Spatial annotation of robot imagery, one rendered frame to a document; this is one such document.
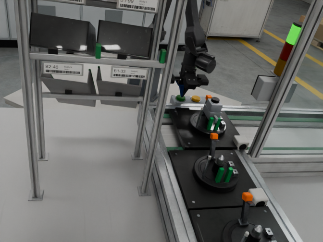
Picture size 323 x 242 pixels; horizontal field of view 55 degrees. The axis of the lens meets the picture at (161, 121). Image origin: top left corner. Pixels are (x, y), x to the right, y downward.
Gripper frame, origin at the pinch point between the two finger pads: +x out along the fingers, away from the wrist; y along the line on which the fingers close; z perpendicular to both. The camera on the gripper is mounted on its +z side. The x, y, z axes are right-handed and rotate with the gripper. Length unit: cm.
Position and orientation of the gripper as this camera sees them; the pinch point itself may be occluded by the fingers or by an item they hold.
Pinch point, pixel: (183, 89)
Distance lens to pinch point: 131.1
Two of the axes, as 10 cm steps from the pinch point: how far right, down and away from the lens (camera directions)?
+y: 9.6, 0.2, 2.6
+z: 2.0, 5.8, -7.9
